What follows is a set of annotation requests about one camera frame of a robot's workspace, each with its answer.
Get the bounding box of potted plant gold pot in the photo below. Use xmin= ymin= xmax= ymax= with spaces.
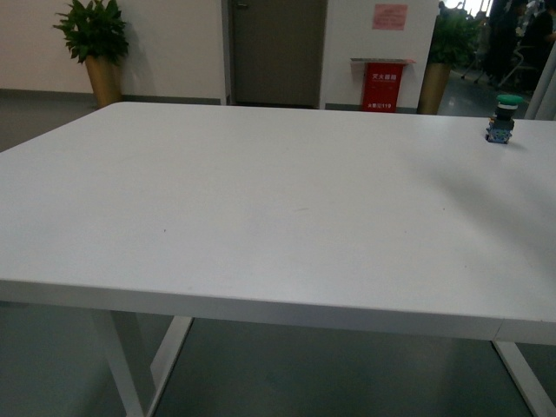
xmin=417 ymin=9 xmax=478 ymax=115
xmin=54 ymin=0 xmax=129 ymax=109

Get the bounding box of white table leg frame left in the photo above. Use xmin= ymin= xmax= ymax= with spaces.
xmin=90 ymin=309 xmax=193 ymax=416

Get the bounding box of green mushroom push button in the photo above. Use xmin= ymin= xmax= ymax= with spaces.
xmin=485 ymin=94 xmax=523 ymax=144

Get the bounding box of right potted plant gold pot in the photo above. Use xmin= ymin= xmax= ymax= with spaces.
xmin=417 ymin=9 xmax=478 ymax=115

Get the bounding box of white table leg frame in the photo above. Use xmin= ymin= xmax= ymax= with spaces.
xmin=90 ymin=309 xmax=193 ymax=416
xmin=492 ymin=341 xmax=555 ymax=417

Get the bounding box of grey brown door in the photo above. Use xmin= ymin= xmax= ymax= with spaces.
xmin=230 ymin=0 xmax=328 ymax=109

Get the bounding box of red fire extinguisher cabinet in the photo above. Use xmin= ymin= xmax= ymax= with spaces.
xmin=350 ymin=57 xmax=415 ymax=113

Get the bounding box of white table leg frame right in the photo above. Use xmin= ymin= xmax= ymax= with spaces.
xmin=492 ymin=341 xmax=555 ymax=417

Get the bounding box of left potted plant gold pot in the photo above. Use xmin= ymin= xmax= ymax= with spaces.
xmin=54 ymin=0 xmax=129 ymax=109

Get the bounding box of pink paper wall notice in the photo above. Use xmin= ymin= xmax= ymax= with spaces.
xmin=372 ymin=3 xmax=408 ymax=30

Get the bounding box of office chair in background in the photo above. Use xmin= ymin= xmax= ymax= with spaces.
xmin=460 ymin=44 xmax=535 ymax=89

